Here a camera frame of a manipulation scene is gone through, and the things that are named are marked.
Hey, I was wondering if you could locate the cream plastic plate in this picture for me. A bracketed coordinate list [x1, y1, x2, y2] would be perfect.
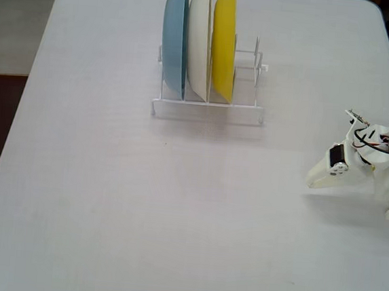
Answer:
[181, 0, 217, 104]

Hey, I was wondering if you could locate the white gripper body with motor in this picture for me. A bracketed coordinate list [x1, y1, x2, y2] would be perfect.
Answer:
[326, 140, 370, 176]

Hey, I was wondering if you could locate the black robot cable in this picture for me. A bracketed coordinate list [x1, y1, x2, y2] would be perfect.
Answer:
[351, 130, 389, 158]

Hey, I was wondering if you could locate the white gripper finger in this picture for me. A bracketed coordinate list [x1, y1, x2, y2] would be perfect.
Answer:
[308, 163, 351, 193]
[305, 154, 331, 188]

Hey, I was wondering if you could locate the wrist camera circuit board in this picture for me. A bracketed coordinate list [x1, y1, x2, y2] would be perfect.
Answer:
[344, 108, 373, 130]

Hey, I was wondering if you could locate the yellow plastic plate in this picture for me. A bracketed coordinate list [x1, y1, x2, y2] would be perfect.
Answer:
[206, 0, 243, 105]

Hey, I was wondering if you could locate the blue plastic plate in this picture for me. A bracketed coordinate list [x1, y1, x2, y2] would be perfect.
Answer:
[155, 0, 195, 102]

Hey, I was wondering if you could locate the white wire dish rack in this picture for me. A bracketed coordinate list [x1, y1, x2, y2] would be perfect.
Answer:
[150, 27, 273, 127]

